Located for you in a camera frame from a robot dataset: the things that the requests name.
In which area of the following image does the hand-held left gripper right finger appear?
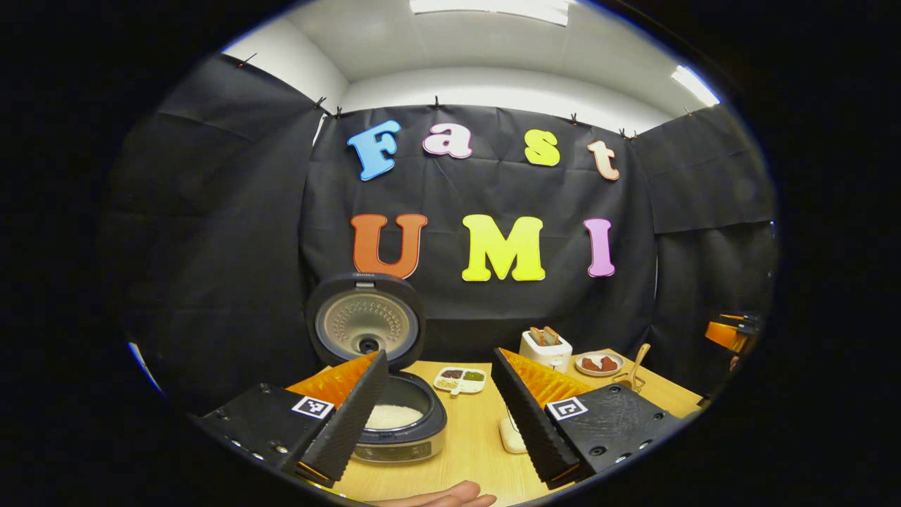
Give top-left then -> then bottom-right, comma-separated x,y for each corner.
491,346 -> 687,490

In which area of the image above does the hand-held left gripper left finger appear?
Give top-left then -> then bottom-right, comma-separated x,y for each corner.
190,350 -> 390,488

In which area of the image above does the wooden spoon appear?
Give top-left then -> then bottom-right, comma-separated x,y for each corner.
629,343 -> 652,388

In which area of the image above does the grey rice cooker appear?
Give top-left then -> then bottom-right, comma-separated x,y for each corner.
305,271 -> 448,464

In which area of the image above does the white toaster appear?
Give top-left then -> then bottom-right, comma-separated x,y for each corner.
519,327 -> 573,373

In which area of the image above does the white divided condiment dish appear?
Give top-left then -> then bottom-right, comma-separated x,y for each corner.
433,366 -> 488,395

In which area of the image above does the white round plate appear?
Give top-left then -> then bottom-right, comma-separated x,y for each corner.
575,351 -> 625,377

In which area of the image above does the black backdrop cloth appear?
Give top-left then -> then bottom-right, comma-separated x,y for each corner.
106,53 -> 779,416

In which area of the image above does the small ceiling light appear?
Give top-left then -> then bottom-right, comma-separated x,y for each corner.
671,65 -> 721,108

